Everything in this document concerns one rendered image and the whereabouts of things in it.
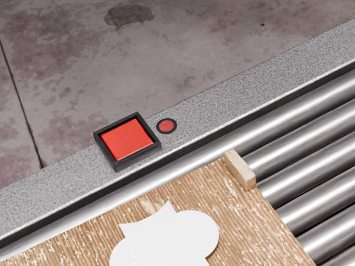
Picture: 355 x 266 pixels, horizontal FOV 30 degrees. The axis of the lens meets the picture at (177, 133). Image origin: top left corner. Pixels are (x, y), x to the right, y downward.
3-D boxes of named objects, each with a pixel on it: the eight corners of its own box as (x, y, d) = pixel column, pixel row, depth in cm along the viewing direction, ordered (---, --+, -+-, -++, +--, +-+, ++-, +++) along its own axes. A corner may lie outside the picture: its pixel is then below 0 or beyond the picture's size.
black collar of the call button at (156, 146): (94, 140, 99) (92, 132, 98) (139, 118, 101) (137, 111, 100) (116, 173, 95) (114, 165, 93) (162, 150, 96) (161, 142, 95)
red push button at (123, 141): (101, 141, 99) (99, 134, 98) (137, 123, 100) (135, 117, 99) (119, 167, 95) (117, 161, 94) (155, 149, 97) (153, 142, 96)
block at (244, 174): (223, 163, 91) (222, 151, 89) (235, 158, 91) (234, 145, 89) (245, 193, 87) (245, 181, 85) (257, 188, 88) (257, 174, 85)
